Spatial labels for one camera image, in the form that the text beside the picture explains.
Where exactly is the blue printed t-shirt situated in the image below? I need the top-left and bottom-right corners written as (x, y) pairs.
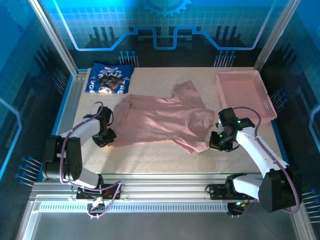
top-left (84, 61), bottom-right (135, 95)

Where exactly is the black electronics board with LEDs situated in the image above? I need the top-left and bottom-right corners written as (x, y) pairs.
top-left (226, 201), bottom-right (251, 219)

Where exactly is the slotted grey cable duct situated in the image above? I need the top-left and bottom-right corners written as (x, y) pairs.
top-left (37, 201), bottom-right (232, 214)

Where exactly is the white cable connector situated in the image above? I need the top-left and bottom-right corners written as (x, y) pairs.
top-left (87, 197), bottom-right (106, 220)

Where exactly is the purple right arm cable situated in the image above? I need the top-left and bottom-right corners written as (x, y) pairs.
top-left (226, 106), bottom-right (301, 218)

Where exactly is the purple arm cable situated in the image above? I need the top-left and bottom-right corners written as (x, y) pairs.
top-left (59, 101), bottom-right (123, 220)
top-left (226, 106), bottom-right (301, 218)

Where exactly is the pink plastic basket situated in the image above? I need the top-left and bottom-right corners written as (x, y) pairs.
top-left (216, 69), bottom-right (278, 125)

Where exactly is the pink t-shirt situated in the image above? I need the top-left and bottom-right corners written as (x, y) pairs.
top-left (109, 79), bottom-right (216, 154)

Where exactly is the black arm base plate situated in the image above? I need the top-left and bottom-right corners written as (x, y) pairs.
top-left (206, 183), bottom-right (255, 201)
top-left (75, 183), bottom-right (123, 201)

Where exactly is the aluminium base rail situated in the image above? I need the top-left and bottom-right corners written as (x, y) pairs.
top-left (28, 172), bottom-right (301, 203)

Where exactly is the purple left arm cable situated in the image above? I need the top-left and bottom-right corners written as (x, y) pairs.
top-left (59, 101), bottom-right (123, 220)

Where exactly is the aluminium side rail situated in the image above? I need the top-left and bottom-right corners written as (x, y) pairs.
top-left (51, 69), bottom-right (90, 176)

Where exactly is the aluminium lower frame bar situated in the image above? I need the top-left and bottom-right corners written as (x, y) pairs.
top-left (14, 201), bottom-right (42, 240)
top-left (288, 201), bottom-right (317, 240)

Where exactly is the aluminium frame post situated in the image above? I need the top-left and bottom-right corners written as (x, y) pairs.
top-left (252, 0), bottom-right (302, 72)
top-left (27, 0), bottom-right (80, 77)

